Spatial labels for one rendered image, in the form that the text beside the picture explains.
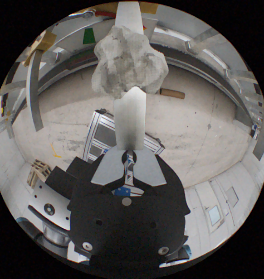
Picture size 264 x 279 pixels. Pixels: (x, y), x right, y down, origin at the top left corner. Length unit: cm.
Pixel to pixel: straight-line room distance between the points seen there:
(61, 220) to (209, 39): 57
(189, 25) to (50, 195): 80
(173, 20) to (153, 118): 97
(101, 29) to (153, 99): 86
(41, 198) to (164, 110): 113
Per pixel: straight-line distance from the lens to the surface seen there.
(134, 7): 18
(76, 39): 31
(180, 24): 55
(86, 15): 22
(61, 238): 42
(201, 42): 33
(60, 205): 26
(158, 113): 100
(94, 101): 104
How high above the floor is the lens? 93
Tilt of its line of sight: 60 degrees down
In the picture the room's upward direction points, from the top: 178 degrees counter-clockwise
